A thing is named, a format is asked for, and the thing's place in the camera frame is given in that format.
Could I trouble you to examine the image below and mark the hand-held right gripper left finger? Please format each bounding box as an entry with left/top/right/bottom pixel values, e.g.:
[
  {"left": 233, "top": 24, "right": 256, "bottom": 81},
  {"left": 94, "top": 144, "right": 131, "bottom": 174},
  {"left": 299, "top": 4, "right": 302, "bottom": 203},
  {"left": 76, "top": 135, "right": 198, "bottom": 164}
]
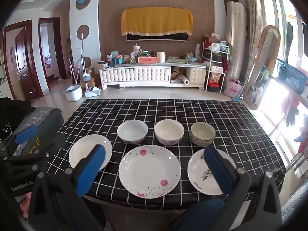
[{"left": 28, "top": 144, "right": 106, "bottom": 231}]

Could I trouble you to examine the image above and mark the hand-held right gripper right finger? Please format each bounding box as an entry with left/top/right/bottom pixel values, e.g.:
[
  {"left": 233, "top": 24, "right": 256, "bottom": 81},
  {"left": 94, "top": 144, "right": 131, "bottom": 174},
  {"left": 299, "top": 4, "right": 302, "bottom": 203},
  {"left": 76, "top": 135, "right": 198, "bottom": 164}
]
[{"left": 203, "top": 146, "right": 283, "bottom": 231}]

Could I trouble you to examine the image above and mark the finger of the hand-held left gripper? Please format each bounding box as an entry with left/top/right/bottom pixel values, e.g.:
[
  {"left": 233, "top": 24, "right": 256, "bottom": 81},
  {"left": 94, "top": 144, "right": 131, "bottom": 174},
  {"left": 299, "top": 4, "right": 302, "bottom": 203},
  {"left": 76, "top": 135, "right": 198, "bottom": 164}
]
[
  {"left": 3, "top": 149, "right": 50, "bottom": 174},
  {"left": 0, "top": 125, "right": 38, "bottom": 156}
]

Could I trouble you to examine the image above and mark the white plate with bear print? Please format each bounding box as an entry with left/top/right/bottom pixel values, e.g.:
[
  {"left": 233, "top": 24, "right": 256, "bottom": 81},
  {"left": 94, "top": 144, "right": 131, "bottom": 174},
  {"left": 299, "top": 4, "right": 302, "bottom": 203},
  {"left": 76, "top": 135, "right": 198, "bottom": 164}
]
[{"left": 187, "top": 148, "right": 237, "bottom": 196}]

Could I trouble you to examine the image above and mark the plain white plate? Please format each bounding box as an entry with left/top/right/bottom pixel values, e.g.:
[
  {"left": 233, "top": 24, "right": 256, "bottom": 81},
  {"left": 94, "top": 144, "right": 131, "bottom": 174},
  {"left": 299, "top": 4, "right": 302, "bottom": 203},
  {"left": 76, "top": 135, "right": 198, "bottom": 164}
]
[{"left": 69, "top": 134, "right": 113, "bottom": 171}]

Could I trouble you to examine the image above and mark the dark patterned bowl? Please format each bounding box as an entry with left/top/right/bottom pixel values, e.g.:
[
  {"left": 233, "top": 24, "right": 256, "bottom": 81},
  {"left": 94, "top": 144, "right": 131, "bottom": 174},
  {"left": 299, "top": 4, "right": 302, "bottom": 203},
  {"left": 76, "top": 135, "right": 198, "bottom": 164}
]
[{"left": 189, "top": 122, "right": 216, "bottom": 146}]

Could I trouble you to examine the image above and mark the white bowl with pink flower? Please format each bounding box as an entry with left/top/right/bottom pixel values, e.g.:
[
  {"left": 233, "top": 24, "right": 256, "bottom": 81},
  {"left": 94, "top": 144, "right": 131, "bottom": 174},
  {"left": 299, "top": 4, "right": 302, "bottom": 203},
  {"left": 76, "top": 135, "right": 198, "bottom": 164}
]
[{"left": 117, "top": 120, "right": 149, "bottom": 144}]

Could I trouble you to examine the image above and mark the white plate with pink petals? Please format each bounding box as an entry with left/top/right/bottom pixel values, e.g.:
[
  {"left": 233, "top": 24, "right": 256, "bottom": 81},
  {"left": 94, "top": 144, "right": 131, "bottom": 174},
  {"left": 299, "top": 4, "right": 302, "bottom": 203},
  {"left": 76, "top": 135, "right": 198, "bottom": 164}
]
[{"left": 118, "top": 145, "right": 181, "bottom": 199}]

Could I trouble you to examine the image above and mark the cream bowl with purple flowers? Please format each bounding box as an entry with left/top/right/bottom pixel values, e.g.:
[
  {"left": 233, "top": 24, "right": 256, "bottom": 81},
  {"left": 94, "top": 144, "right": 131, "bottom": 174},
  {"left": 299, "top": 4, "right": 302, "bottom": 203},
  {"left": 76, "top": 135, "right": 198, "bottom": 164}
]
[{"left": 154, "top": 119, "right": 185, "bottom": 146}]

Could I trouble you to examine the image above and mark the sofa with grey cover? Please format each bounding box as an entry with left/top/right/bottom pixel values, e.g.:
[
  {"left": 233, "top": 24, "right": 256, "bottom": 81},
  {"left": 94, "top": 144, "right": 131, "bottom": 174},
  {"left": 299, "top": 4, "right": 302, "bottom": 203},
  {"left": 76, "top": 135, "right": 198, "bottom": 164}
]
[{"left": 12, "top": 107, "right": 64, "bottom": 174}]

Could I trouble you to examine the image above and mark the black jacket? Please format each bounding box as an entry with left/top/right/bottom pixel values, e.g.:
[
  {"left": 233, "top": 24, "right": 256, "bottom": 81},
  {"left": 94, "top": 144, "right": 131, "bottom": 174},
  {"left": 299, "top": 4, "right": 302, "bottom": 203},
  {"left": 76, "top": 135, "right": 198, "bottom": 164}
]
[{"left": 0, "top": 97, "right": 32, "bottom": 126}]

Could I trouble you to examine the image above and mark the blue cloth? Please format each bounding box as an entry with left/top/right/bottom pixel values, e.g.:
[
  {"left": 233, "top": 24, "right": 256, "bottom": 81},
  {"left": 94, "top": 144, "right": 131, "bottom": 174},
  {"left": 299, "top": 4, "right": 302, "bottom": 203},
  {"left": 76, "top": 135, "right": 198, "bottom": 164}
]
[{"left": 166, "top": 196, "right": 228, "bottom": 231}]

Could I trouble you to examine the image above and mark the white mop bucket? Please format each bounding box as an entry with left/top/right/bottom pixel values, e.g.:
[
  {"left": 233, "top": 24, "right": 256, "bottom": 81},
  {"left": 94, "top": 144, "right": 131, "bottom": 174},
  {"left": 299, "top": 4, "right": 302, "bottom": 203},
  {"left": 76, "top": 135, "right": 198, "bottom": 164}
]
[{"left": 63, "top": 84, "right": 83, "bottom": 102}]

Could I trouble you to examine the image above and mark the black checkered tablecloth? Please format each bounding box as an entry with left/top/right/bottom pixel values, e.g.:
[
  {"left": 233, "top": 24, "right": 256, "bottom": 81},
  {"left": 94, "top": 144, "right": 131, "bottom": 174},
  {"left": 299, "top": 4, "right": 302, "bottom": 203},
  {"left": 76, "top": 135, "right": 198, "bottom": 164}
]
[{"left": 46, "top": 98, "right": 287, "bottom": 210}]

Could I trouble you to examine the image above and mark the white dustpan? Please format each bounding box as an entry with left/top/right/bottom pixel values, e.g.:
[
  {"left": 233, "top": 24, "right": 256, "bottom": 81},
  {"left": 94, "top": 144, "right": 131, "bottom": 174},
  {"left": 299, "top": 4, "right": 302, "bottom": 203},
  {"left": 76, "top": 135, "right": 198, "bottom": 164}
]
[{"left": 83, "top": 85, "right": 101, "bottom": 99}]

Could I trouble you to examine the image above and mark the dark wooden door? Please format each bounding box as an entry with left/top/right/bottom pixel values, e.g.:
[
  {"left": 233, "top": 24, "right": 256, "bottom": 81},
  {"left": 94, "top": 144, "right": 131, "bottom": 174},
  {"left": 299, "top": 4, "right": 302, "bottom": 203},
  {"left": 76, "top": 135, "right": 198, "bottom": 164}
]
[{"left": 2, "top": 20, "right": 44, "bottom": 100}]

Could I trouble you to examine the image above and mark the pink bag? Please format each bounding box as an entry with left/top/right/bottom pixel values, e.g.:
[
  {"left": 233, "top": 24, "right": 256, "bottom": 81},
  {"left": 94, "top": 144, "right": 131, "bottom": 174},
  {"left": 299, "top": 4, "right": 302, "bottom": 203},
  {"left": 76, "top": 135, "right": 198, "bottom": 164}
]
[{"left": 223, "top": 79, "right": 243, "bottom": 98}]

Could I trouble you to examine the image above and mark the red hanging garment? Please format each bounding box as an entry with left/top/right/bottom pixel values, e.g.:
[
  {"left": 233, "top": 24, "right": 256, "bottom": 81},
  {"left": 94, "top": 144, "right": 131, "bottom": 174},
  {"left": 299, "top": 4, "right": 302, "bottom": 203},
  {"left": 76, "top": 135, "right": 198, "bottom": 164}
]
[{"left": 283, "top": 96, "right": 301, "bottom": 127}]

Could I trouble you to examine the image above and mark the white metal shelf rack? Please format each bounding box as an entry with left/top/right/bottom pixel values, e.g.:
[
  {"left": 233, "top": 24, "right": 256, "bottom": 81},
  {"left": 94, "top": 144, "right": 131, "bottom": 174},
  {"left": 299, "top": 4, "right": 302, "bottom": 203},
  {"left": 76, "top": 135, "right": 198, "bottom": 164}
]
[{"left": 202, "top": 38, "right": 230, "bottom": 93}]

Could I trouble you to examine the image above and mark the standing oval mirror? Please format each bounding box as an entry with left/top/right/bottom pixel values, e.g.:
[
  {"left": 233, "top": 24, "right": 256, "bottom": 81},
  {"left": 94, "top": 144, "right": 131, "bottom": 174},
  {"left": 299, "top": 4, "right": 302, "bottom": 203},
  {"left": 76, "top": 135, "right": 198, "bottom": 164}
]
[{"left": 242, "top": 25, "right": 281, "bottom": 111}]

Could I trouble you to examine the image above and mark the white tufted TV cabinet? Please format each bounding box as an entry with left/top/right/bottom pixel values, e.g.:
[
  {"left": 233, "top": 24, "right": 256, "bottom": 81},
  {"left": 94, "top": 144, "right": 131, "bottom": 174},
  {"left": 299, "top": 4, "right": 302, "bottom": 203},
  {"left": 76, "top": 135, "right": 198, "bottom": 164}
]
[{"left": 99, "top": 63, "right": 207, "bottom": 90}]

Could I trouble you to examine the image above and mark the blue plastic basket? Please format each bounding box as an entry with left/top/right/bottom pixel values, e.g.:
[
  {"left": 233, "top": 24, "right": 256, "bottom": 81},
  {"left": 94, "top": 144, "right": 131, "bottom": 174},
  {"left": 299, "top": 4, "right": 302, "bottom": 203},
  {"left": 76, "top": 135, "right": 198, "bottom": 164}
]
[{"left": 275, "top": 58, "right": 308, "bottom": 95}]

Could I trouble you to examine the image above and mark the orange storage box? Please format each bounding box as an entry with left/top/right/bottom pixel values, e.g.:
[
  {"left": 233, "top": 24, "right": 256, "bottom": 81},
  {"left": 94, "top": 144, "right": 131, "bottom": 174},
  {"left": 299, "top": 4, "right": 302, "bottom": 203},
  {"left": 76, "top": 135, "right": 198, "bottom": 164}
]
[{"left": 138, "top": 56, "right": 157, "bottom": 64}]

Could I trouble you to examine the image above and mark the standing air conditioner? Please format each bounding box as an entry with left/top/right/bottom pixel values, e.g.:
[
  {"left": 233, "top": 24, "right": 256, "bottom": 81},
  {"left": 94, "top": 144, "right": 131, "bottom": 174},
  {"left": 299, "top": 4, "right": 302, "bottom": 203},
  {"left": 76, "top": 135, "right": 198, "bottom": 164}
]
[{"left": 226, "top": 1, "right": 246, "bottom": 85}]

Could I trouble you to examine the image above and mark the black television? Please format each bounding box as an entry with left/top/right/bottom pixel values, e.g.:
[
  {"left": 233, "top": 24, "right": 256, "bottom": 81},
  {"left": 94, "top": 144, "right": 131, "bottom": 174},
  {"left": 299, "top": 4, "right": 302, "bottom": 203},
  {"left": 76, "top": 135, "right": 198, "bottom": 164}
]
[{"left": 126, "top": 32, "right": 189, "bottom": 42}]

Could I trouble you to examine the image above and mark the patterned curtain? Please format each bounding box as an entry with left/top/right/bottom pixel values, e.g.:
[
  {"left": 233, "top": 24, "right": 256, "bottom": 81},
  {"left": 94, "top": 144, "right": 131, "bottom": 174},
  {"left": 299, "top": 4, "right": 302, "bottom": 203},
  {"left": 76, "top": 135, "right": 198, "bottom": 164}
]
[{"left": 242, "top": 0, "right": 263, "bottom": 53}]

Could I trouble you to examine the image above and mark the yellow cloth cover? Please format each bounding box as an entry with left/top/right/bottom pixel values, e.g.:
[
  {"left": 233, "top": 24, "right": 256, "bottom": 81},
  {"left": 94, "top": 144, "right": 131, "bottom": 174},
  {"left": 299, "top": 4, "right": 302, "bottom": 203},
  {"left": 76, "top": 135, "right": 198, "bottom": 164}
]
[{"left": 121, "top": 7, "right": 193, "bottom": 37}]

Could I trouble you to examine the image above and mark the dark wooden door frame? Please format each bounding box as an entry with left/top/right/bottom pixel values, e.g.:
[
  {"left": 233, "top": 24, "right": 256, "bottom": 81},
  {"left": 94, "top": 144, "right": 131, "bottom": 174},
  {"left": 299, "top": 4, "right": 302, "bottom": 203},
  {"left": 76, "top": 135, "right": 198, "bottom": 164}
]
[{"left": 38, "top": 17, "right": 68, "bottom": 80}]

